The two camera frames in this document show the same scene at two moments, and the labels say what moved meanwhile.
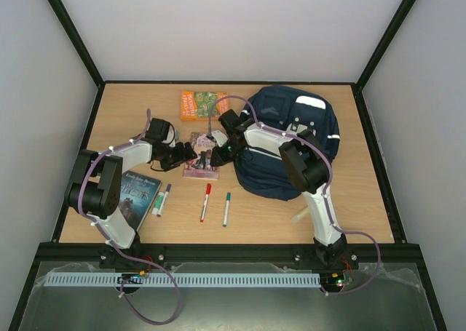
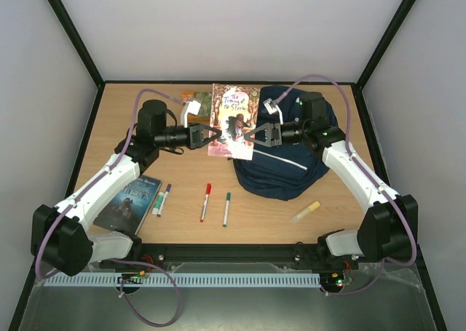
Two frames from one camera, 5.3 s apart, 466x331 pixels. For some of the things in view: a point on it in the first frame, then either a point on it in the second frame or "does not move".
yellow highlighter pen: [300, 214] does not move
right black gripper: [222, 153] → [275, 134]
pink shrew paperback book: [200, 167] → [234, 111]
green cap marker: [226, 211] does not move
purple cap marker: [164, 199] does not move
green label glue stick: [158, 203] does not move
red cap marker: [208, 191] does not move
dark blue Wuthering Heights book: [137, 193] does not move
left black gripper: [183, 156] → [196, 139]
